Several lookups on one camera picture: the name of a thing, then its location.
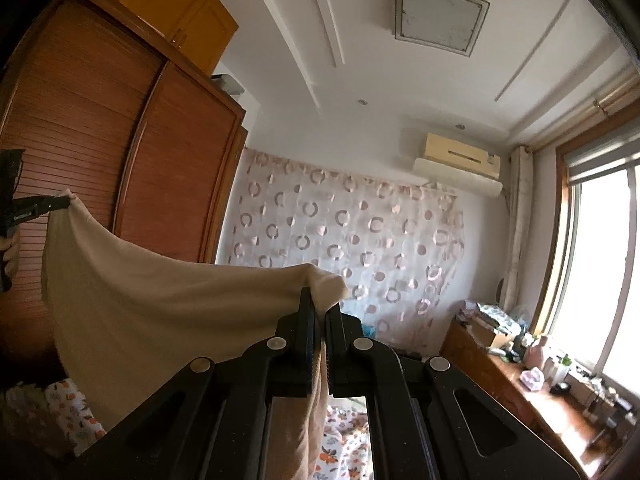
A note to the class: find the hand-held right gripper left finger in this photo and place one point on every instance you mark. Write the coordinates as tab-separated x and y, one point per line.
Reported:
305	330

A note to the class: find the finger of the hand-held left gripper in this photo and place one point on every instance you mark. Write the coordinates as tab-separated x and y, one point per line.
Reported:
55	203

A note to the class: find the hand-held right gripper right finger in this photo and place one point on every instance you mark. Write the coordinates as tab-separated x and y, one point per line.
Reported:
337	340

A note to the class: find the beige printed T-shirt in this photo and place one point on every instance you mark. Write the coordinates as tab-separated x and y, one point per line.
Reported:
150	310

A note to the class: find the person's left hand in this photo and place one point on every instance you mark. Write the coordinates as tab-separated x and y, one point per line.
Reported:
9	257

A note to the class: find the blue plastic bag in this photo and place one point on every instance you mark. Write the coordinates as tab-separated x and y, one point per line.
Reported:
369	332

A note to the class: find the circle-patterned sheer curtain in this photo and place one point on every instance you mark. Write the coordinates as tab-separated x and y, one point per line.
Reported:
350	235

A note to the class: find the wooden sliding-door wardrobe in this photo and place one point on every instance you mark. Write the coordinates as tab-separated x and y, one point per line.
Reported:
175	160

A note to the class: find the cardboard box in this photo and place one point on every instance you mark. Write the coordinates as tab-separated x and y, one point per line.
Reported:
485	332

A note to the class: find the pile of patterned papers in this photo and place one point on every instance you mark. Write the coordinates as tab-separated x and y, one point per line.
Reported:
492	312

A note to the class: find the wooden sideboard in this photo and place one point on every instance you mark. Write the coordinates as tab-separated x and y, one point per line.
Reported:
500	385

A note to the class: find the pink tissue pack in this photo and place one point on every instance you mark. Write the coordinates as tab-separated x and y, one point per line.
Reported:
531	379

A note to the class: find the pink bottle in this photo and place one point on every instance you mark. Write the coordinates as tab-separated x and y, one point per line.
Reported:
536	352

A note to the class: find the orange-print bed sheet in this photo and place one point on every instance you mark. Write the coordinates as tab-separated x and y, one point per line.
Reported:
70	410

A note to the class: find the white box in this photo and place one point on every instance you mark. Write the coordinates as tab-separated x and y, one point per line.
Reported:
227	85

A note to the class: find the beige window curtain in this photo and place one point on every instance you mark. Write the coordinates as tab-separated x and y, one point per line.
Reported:
517	220

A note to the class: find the wooden overhead cabinet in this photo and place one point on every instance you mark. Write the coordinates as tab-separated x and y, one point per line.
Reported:
165	5

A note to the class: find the green-capped bottle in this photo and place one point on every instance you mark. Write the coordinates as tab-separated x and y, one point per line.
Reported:
562	370

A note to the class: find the small black device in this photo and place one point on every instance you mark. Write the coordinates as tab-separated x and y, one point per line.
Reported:
560	388

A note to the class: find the window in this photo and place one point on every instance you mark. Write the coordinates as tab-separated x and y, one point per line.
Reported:
600	270

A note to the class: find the grey roller blind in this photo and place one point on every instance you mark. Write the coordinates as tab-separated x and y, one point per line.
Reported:
600	160

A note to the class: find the square ceiling lamp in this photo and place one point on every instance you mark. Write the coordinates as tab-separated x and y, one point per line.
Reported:
440	12

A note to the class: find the golden curtain rod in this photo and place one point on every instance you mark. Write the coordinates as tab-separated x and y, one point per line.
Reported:
615	95

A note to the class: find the wall air conditioner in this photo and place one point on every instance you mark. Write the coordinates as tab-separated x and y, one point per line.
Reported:
460	175

